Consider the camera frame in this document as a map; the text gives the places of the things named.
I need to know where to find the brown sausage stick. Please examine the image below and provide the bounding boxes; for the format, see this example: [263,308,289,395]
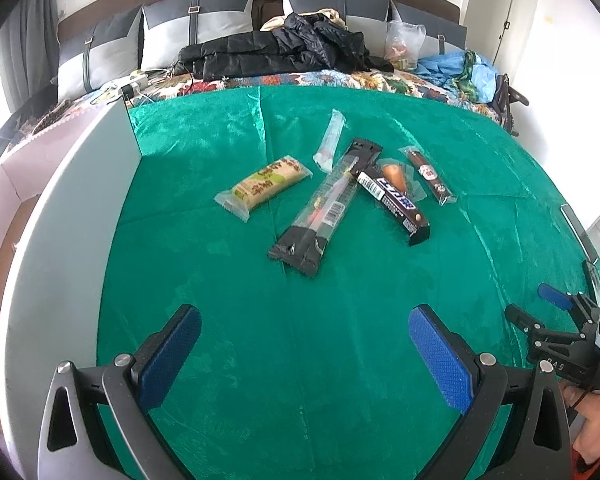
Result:
[399,146,456,207]

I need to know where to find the clear plastic bag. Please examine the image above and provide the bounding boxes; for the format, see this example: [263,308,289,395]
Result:
[384,20,427,70]

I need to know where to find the dark smartphone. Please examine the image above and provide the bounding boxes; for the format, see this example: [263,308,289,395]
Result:
[560,203,600,266]

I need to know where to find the blue cloth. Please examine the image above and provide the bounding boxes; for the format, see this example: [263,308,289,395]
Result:
[415,50,498,103]

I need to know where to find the long black snack packet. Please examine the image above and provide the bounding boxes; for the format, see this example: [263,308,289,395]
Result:
[267,138,383,277]

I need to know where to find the black puffer jacket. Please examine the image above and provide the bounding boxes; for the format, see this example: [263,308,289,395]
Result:
[177,12,396,82]

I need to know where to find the black hanging strap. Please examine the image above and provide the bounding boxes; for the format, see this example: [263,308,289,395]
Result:
[497,0,523,61]

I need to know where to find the green shiny cloth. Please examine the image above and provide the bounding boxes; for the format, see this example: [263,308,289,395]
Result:
[97,85,600,480]

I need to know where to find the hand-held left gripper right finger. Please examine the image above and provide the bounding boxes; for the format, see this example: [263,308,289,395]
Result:
[408,304,573,480]

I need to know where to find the white power strip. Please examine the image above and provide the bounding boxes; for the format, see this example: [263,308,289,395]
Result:
[120,74,151,98]

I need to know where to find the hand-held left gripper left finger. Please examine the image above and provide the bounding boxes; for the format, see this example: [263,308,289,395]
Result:
[37,304,202,480]

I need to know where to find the dark brown handbag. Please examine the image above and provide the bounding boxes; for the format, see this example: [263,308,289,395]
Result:
[490,74,530,136]

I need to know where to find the dark chocolate bar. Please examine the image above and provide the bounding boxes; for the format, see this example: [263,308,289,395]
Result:
[356,171,431,247]

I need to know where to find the yellow cake bar packet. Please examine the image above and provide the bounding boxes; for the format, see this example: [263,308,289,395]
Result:
[215,156,313,223]

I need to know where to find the clear stick snack packet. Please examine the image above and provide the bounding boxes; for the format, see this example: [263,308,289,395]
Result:
[313,109,346,173]

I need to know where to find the orange sausage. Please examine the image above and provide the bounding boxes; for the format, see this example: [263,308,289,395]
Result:
[377,159,426,201]

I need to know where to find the grey two-tone pillow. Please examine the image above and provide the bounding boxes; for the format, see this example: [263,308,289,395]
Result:
[140,0,258,72]
[278,0,392,36]
[55,5,146,101]
[390,0,468,61]

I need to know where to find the beige cloth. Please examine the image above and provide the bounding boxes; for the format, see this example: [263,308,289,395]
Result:
[260,7,348,31]

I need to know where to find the grey cardboard box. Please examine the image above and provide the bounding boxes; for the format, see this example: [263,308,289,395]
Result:
[0,95,143,480]

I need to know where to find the floral bedsheet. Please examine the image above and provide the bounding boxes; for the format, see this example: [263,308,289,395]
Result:
[0,67,506,126]

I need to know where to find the grey curtain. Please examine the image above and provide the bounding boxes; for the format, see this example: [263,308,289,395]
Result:
[0,0,61,111]

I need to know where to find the green patterned scarf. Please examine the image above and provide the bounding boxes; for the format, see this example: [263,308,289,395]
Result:
[452,49,481,96]

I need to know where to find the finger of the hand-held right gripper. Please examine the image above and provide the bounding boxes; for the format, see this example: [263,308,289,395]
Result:
[537,282,600,323]
[505,304,583,343]

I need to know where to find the person's right hand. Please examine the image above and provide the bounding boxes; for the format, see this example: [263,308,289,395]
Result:
[560,382,600,465]

